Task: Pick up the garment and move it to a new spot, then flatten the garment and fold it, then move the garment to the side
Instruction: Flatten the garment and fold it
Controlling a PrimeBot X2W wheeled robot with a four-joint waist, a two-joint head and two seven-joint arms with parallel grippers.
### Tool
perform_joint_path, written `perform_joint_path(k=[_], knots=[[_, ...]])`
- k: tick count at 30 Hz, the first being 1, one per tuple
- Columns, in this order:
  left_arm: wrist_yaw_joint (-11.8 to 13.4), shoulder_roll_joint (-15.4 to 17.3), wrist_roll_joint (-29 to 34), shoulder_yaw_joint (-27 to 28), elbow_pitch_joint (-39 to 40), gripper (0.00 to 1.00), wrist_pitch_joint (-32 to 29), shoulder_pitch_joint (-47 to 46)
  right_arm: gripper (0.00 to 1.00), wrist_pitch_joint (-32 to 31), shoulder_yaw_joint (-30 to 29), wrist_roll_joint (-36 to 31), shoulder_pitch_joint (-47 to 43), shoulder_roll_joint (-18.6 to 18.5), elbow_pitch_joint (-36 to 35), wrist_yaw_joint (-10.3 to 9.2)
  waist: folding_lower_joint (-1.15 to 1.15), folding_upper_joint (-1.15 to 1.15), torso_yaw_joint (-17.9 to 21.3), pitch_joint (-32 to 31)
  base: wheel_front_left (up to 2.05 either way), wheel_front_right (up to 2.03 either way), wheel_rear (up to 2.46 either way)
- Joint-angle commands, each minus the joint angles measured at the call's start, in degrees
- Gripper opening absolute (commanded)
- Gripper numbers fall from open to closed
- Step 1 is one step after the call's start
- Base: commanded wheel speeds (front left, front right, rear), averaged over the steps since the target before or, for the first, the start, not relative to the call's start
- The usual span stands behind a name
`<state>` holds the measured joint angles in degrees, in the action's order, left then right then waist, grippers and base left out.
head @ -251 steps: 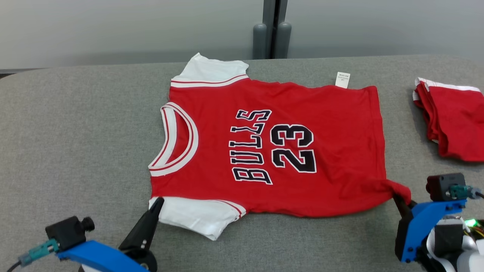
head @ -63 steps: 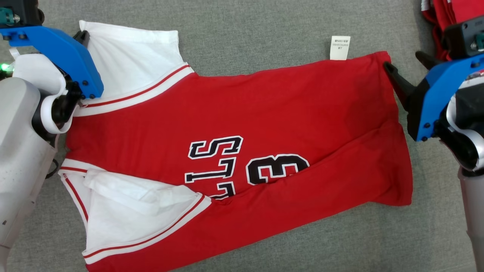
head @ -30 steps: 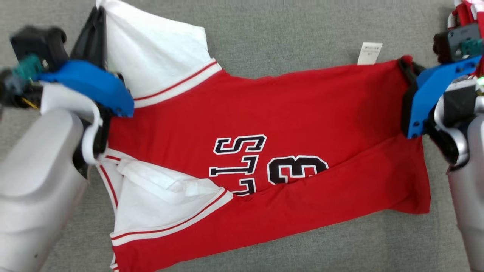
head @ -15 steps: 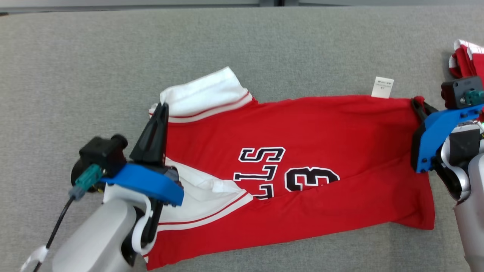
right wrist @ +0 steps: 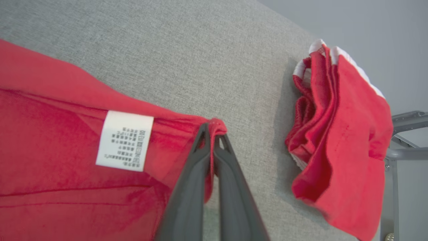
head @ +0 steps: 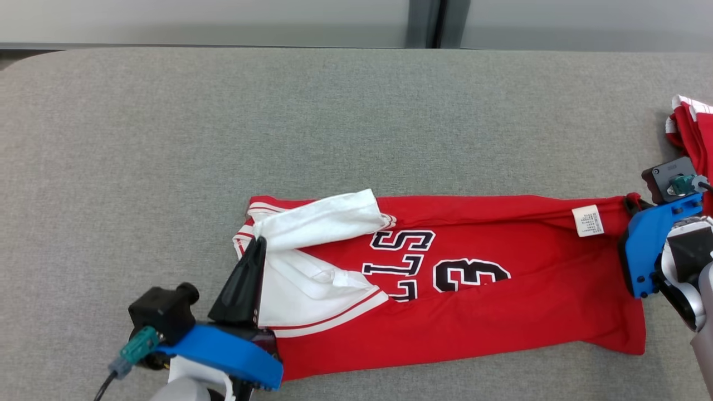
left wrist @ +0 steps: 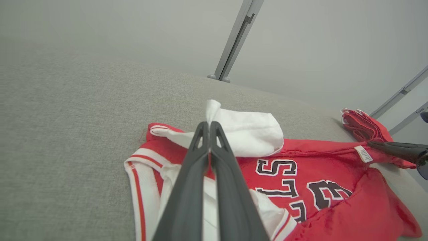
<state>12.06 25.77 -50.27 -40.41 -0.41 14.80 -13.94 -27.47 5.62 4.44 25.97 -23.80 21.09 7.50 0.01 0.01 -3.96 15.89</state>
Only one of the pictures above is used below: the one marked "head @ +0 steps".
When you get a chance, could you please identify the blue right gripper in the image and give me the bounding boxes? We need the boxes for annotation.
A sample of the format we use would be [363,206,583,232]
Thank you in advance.
[618,192,704,299]

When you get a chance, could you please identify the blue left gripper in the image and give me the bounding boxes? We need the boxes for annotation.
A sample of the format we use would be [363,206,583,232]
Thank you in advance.
[155,236,284,390]

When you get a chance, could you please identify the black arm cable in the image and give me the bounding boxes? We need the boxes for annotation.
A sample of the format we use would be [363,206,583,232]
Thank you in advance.
[94,325,163,401]
[667,174,713,197]

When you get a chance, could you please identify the grey metal partition post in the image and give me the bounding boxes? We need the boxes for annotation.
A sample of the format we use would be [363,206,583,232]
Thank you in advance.
[406,0,472,50]

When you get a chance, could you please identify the red basketball jersey number 23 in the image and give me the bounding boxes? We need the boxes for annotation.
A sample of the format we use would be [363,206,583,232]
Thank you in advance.
[232,188,647,383]

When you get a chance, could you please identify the red shorts with white trim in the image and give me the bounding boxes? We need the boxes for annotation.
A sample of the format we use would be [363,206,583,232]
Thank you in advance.
[665,95,713,219]

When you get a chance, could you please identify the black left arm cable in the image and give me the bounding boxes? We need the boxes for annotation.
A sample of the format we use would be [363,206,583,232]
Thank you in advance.
[94,325,163,401]

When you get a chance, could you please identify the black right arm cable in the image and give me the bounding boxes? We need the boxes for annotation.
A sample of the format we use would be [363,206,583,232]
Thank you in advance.
[667,174,713,197]

